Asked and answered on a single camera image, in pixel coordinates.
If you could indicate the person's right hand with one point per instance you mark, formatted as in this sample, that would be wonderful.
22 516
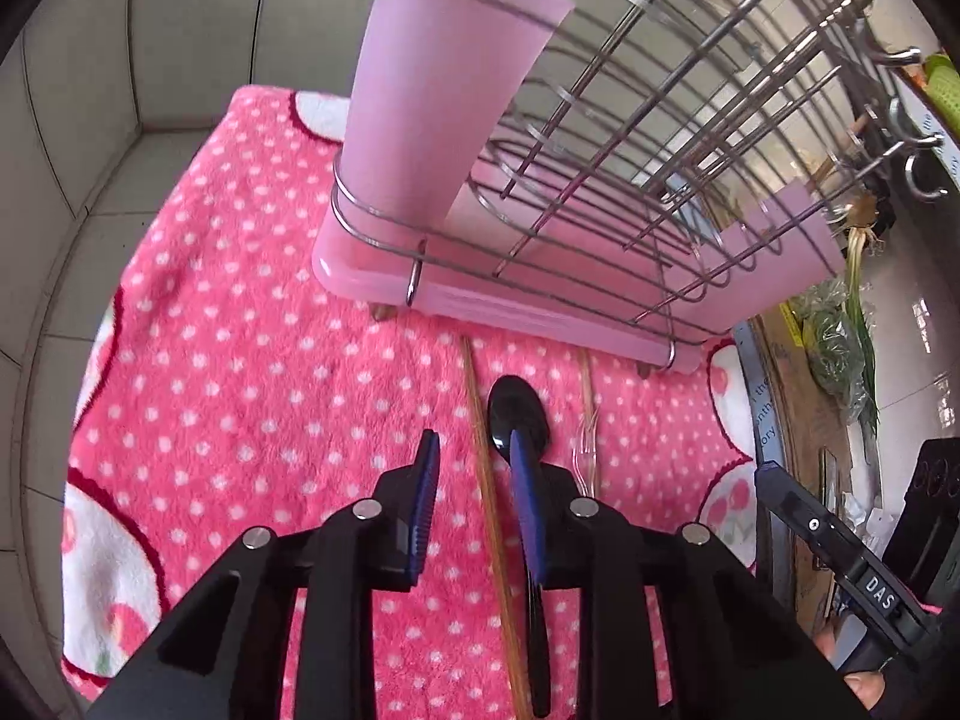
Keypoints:
862 690

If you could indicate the wooden chopstick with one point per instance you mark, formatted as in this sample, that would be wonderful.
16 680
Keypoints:
484 480
586 390

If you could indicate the green plastic basket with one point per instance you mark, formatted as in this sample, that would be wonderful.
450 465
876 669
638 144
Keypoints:
946 86

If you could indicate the plastic bag of greens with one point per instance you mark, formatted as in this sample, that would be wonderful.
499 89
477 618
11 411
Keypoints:
829 345

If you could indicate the pink polka dot blanket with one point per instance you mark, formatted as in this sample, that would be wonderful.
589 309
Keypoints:
262 390

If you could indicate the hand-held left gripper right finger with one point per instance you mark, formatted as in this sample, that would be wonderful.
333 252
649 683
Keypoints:
525 510

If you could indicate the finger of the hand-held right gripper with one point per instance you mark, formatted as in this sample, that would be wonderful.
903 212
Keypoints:
934 517
810 521

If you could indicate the black spoon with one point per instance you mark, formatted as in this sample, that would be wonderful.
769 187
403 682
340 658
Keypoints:
517 409

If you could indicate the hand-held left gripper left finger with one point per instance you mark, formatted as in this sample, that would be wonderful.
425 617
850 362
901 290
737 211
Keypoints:
429 495

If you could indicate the green onions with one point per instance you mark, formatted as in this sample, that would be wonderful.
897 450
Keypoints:
862 330

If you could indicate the white plastic bag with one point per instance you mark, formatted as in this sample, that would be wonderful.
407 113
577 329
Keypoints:
866 517

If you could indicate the clear plastic fork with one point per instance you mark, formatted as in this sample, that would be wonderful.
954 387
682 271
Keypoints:
581 457

